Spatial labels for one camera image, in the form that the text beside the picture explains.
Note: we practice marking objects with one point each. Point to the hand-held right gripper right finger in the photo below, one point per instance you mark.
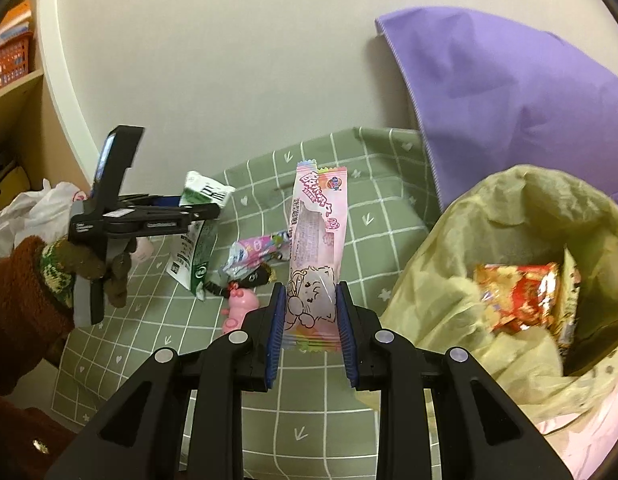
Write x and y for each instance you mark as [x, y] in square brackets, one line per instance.
[345, 335]

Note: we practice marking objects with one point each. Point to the pink floral bedsheet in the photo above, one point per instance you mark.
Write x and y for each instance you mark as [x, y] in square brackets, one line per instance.
[589, 435]

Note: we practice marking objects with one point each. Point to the green checked cloth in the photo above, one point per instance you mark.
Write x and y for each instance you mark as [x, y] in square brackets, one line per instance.
[379, 200]

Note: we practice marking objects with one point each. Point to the green white milk carton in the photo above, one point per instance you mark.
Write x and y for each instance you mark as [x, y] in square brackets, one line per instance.
[194, 255]

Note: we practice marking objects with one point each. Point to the yellow snack wrapper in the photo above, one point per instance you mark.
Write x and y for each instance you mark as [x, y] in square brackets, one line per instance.
[569, 305]

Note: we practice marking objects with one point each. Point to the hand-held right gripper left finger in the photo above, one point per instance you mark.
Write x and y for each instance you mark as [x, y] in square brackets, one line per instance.
[276, 330]

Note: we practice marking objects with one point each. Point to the pink snack wrapper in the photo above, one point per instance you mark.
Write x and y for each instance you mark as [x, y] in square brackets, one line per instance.
[314, 240]

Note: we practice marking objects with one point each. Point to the orange plastic basket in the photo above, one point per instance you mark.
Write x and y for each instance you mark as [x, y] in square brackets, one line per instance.
[9, 65]

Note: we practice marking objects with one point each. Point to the beige shelf unit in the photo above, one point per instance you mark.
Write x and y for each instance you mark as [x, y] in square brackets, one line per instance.
[14, 120]

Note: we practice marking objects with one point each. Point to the pink pig toy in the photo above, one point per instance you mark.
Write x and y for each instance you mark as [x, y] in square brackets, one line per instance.
[241, 305]

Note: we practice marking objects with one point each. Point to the person's left hand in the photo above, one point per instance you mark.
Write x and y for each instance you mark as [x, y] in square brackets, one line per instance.
[84, 262]

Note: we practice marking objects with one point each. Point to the red snack wrapper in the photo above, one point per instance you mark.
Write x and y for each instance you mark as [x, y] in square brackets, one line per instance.
[524, 295]

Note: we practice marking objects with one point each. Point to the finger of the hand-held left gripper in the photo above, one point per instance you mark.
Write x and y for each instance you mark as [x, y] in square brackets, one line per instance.
[164, 201]
[189, 216]

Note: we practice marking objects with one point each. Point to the yellow-green trash bag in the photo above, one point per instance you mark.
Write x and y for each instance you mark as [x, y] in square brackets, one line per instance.
[439, 280]

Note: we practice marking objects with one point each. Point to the small pink blue wrapper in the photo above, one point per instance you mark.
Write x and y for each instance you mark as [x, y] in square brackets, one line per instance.
[254, 247]

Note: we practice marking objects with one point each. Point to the white plastic bag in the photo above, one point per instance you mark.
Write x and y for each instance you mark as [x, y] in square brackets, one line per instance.
[39, 210]

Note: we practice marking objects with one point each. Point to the purple pillow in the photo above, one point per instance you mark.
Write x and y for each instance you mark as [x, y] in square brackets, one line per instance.
[514, 100]

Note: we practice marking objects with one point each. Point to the person's left forearm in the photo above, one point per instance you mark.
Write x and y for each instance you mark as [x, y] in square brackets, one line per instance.
[19, 310]

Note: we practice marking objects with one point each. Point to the person's brown coat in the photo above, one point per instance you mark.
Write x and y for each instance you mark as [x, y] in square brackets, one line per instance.
[19, 440]

